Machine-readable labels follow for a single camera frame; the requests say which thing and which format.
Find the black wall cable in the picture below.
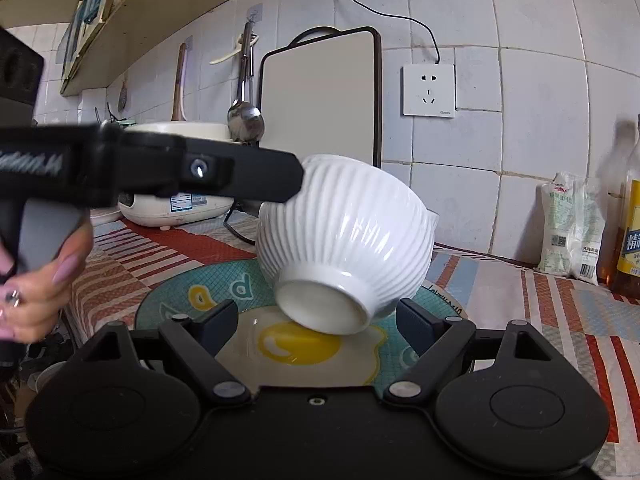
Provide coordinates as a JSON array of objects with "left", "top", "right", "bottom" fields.
[{"left": 333, "top": 0, "right": 442, "bottom": 66}]

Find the white rice paddle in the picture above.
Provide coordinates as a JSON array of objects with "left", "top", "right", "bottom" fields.
[{"left": 209, "top": 34, "right": 261, "bottom": 66}]

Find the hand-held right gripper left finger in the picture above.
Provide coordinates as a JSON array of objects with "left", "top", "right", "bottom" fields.
[{"left": 100, "top": 300, "right": 251, "bottom": 406}]

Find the wooden wall shelf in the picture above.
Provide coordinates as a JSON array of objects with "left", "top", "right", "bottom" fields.
[{"left": 0, "top": 0, "right": 246, "bottom": 97}]

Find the wooden spatula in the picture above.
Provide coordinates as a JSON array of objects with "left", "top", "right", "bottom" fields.
[{"left": 170, "top": 42, "right": 194, "bottom": 122}]

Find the black power cord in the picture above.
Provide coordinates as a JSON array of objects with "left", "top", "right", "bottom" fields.
[{"left": 221, "top": 204, "right": 261, "bottom": 247}]

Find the white rice cooker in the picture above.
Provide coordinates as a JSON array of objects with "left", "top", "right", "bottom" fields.
[{"left": 90, "top": 120, "right": 237, "bottom": 232}]

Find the person's left hand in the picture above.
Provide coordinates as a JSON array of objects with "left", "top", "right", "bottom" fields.
[{"left": 0, "top": 221, "right": 96, "bottom": 345}]

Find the teal plate with egg print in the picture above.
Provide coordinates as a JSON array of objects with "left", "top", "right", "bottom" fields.
[{"left": 136, "top": 259, "right": 471, "bottom": 389}]

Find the white cutting board dark rim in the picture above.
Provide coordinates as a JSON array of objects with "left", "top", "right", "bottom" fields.
[{"left": 256, "top": 26, "right": 384, "bottom": 170}]

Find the white wall socket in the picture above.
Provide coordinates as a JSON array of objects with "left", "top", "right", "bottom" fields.
[{"left": 402, "top": 63, "right": 457, "bottom": 119}]

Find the patterned table mat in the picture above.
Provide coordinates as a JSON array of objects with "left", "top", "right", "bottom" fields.
[{"left": 65, "top": 210, "right": 640, "bottom": 476}]

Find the white salt bag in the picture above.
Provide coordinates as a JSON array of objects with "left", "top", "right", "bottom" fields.
[
  {"left": 536, "top": 170, "right": 587, "bottom": 277},
  {"left": 575, "top": 180, "right": 607, "bottom": 287}
]

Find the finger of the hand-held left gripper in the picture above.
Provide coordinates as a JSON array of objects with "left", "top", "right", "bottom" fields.
[{"left": 107, "top": 126, "right": 306, "bottom": 206}]

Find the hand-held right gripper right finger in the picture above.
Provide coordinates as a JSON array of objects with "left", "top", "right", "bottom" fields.
[{"left": 382, "top": 299, "right": 543, "bottom": 403}]

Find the oil bottle with yellow label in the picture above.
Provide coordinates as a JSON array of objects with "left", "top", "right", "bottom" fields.
[{"left": 597, "top": 114, "right": 640, "bottom": 306}]

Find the steel ladle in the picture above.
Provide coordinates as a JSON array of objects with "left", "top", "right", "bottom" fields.
[{"left": 226, "top": 21, "right": 265, "bottom": 144}]

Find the white ribbed bowl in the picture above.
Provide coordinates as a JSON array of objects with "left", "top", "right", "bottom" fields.
[{"left": 256, "top": 154, "right": 436, "bottom": 336}]

